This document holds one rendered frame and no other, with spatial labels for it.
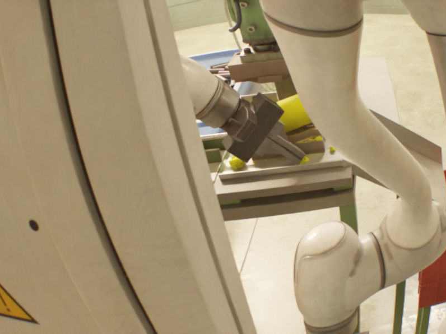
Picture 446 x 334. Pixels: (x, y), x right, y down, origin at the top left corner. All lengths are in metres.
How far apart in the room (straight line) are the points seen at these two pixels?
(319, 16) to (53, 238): 0.29
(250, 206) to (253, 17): 0.41
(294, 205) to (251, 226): 1.78
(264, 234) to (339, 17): 2.65
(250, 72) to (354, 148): 0.79
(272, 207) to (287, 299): 1.26
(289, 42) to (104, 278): 0.30
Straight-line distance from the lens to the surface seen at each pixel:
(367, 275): 0.88
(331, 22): 0.52
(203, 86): 1.30
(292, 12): 0.52
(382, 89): 1.92
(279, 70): 1.42
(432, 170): 1.66
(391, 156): 0.71
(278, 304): 2.65
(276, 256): 2.95
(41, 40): 0.28
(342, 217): 1.45
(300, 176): 1.42
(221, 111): 1.32
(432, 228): 0.88
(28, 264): 0.37
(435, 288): 1.60
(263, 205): 1.44
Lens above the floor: 1.67
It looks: 26 degrees down
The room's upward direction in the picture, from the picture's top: 15 degrees counter-clockwise
